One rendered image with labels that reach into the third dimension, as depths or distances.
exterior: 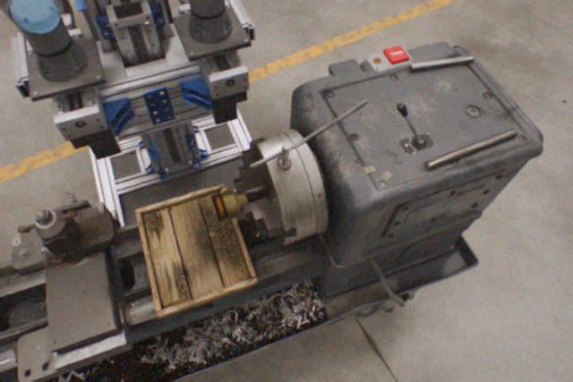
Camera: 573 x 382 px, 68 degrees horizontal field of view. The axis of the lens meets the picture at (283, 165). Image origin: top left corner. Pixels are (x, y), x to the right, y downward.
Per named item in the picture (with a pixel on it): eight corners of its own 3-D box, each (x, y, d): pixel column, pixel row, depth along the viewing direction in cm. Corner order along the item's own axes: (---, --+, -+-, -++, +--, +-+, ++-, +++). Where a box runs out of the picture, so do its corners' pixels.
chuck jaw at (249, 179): (271, 177, 126) (262, 139, 122) (276, 182, 121) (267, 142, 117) (235, 188, 123) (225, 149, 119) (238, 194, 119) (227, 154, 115)
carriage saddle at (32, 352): (110, 207, 143) (105, 199, 138) (135, 347, 120) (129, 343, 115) (15, 236, 137) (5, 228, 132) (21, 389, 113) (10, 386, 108)
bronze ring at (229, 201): (240, 177, 121) (208, 187, 119) (250, 205, 116) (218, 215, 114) (242, 193, 129) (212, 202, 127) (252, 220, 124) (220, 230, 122)
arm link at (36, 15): (41, 60, 126) (19, 21, 114) (21, 38, 131) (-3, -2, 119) (78, 41, 130) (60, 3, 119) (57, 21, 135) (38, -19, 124)
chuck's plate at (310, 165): (284, 161, 147) (291, 107, 119) (319, 245, 134) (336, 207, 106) (274, 164, 146) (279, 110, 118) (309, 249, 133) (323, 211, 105)
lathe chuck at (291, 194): (274, 164, 146) (279, 110, 118) (309, 249, 133) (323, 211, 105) (249, 171, 144) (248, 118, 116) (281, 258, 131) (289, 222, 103)
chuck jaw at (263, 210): (279, 191, 120) (295, 224, 113) (279, 202, 124) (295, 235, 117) (242, 204, 118) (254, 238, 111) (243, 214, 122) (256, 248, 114)
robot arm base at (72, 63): (37, 55, 141) (22, 30, 132) (84, 44, 144) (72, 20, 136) (41, 87, 133) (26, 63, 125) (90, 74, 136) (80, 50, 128)
